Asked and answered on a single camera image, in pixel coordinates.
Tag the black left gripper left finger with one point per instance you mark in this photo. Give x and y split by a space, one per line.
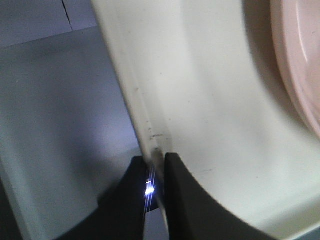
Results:
121 215

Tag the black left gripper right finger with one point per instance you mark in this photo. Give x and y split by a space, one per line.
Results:
192 214

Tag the cream bear print tray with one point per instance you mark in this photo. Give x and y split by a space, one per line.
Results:
200 78

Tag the pink round plate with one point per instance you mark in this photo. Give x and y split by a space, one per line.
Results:
295 26

